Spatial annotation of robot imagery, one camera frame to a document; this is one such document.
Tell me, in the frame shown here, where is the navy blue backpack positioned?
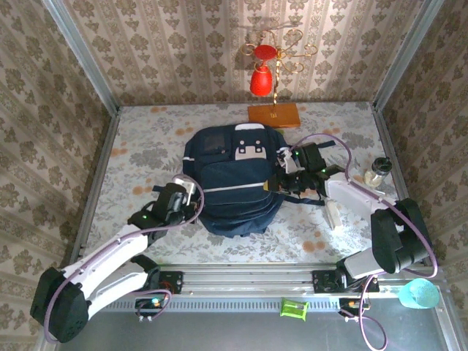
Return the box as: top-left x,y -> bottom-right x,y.
151,123 -> 326,238

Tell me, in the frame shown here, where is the small glass bottle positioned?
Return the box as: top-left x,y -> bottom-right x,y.
364,156 -> 392,187

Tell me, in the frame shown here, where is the left connector board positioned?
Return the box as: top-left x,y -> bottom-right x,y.
135,298 -> 172,323

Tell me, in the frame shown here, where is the connector board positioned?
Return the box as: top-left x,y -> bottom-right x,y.
338,298 -> 371,322
135,298 -> 172,323

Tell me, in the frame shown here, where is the red hanging cup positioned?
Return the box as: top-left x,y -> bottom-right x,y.
249,69 -> 273,97
254,44 -> 277,61

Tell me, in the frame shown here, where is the green packet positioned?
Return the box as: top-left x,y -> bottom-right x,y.
279,298 -> 310,322

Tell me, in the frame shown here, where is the right connector board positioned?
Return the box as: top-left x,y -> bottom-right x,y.
338,298 -> 371,322

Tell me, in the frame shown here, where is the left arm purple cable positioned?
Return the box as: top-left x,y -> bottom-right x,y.
43,175 -> 205,343

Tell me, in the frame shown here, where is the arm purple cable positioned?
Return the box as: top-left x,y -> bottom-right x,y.
288,133 -> 439,350
43,175 -> 205,343

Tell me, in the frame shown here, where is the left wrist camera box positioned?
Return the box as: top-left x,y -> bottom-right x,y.
173,178 -> 197,205

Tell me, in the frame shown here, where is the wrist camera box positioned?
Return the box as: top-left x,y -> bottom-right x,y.
276,151 -> 305,175
173,178 -> 197,205

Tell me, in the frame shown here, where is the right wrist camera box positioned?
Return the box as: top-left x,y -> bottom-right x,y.
276,151 -> 305,175

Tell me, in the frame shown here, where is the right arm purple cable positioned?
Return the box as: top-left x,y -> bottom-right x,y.
288,133 -> 439,350

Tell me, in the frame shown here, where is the golden wire stand wooden base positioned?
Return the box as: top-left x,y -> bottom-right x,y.
241,29 -> 318,129

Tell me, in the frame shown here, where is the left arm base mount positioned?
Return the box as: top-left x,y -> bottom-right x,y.
146,270 -> 184,295

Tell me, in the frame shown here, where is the left table side rail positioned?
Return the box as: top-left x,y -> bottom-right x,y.
69,109 -> 121,268

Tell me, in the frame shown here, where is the table side rail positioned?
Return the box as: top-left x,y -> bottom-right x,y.
371,104 -> 432,266
69,109 -> 121,268

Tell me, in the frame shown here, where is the right table side rail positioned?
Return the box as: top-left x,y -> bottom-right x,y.
371,104 -> 432,266

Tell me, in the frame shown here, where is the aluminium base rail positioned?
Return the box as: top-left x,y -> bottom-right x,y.
54,263 -> 447,295

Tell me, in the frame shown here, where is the perforated metal cable tray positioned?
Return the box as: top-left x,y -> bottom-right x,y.
102,295 -> 449,314

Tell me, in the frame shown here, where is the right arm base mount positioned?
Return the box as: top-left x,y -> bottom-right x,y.
312,270 -> 380,293

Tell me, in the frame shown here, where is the right metal frame post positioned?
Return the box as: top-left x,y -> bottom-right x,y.
372,0 -> 445,110

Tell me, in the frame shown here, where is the metal frame post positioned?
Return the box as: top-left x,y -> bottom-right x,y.
42,0 -> 121,115
372,0 -> 445,110

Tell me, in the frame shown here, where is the left metal frame post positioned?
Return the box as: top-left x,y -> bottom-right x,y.
42,0 -> 121,115

